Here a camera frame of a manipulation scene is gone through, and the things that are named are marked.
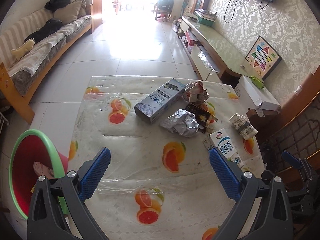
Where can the green packet on box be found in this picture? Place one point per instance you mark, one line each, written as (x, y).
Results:
(257, 82)

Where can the cream plush toy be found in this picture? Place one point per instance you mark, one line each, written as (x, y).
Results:
(19, 52)

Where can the white milk carton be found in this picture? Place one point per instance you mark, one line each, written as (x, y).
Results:
(222, 141)

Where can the red paper bag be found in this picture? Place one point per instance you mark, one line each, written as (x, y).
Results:
(195, 93)

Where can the chinese checkers board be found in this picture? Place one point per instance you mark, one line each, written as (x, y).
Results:
(263, 57)

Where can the long tv cabinet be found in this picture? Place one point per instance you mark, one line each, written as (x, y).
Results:
(211, 55)

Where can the black clothes on sofa back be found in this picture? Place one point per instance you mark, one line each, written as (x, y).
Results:
(53, 5)

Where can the beige pillow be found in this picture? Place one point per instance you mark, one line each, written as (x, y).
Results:
(69, 13)

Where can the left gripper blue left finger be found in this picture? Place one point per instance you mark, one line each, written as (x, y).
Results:
(78, 186)

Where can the silver foil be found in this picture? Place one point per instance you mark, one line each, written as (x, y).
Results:
(181, 122)

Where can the wooden sofa with striped cover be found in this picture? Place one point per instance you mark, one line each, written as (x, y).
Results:
(21, 79)

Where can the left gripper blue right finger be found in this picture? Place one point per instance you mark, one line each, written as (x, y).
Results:
(242, 187)

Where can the white cardboard box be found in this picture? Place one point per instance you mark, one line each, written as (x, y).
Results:
(251, 97)

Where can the fruit print tablecloth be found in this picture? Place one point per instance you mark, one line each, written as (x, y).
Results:
(159, 185)

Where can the pink tall drink carton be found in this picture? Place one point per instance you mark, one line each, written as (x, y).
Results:
(43, 170)

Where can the paper cups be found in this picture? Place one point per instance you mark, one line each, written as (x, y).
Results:
(243, 126)

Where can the black clothes on sofa seat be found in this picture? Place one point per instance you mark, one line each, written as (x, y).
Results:
(50, 27)

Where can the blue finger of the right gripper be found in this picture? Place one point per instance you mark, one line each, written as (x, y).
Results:
(291, 158)

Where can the dark brown box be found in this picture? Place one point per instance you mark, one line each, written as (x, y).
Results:
(203, 117)

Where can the green box on cabinet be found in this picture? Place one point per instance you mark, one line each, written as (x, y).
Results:
(205, 21)

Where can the wooden chair with clothes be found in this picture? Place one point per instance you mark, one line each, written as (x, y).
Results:
(163, 9)

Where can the red bin with green rim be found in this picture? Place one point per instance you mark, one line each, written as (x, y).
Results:
(33, 155)

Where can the grey toothpaste box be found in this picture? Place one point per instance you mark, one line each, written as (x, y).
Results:
(155, 104)

